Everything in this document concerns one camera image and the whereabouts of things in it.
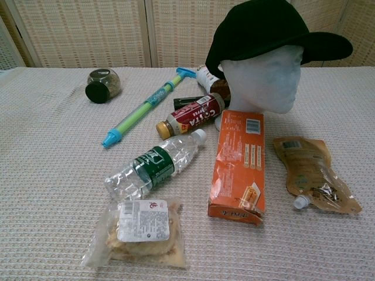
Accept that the black baseball cap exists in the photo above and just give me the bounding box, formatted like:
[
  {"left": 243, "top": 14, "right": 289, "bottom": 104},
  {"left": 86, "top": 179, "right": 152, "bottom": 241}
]
[{"left": 204, "top": 0, "right": 353, "bottom": 80}]

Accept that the white foam mannequin head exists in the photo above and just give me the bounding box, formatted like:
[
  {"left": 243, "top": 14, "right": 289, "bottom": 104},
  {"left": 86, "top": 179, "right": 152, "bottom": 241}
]
[{"left": 214, "top": 46, "right": 303, "bottom": 131}]

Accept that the red Costa coffee bottle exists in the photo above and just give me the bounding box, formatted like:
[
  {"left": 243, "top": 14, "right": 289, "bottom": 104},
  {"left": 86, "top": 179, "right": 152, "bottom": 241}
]
[{"left": 155, "top": 92, "right": 226, "bottom": 140}]

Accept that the small black box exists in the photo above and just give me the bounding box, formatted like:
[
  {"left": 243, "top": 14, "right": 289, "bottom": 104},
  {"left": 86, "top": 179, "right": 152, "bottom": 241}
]
[{"left": 173, "top": 95, "right": 205, "bottom": 111}]

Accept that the clear water bottle green label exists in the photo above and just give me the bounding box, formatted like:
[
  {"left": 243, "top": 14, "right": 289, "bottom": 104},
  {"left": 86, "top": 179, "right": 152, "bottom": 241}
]
[{"left": 104, "top": 128, "right": 207, "bottom": 203}]

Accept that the green blue water pump toy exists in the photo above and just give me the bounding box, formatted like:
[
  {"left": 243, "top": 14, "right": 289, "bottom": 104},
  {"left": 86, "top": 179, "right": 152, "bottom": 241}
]
[{"left": 101, "top": 67, "right": 194, "bottom": 149}]

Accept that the orange cardboard snack box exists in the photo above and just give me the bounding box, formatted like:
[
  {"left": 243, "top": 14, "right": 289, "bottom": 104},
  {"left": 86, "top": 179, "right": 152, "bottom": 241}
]
[{"left": 207, "top": 109, "right": 266, "bottom": 228}]

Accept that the white brown drink bottle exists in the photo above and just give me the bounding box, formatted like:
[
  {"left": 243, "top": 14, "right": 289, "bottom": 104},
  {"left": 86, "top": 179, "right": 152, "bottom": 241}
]
[{"left": 195, "top": 64, "right": 231, "bottom": 104}]

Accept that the glass jar black lid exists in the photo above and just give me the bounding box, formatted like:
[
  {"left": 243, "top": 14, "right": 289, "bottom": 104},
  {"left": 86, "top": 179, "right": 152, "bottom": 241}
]
[{"left": 84, "top": 68, "right": 122, "bottom": 104}]

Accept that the bagged pastry with white label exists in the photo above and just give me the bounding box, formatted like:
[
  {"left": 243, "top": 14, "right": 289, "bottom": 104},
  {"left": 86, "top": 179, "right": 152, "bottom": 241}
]
[{"left": 81, "top": 196, "right": 188, "bottom": 270}]

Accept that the brown spouted drink pouch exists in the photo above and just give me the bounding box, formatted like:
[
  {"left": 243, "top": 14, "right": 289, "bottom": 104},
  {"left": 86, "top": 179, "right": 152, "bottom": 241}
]
[{"left": 272, "top": 136, "right": 363, "bottom": 215}]

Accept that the woven folding screen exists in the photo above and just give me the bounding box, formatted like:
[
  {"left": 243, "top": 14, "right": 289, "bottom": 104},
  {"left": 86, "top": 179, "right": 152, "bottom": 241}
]
[{"left": 0, "top": 0, "right": 375, "bottom": 71}]

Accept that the beige woven tablecloth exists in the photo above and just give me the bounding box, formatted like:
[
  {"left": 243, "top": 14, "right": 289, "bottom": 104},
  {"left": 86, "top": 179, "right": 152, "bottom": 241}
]
[{"left": 0, "top": 66, "right": 375, "bottom": 281}]

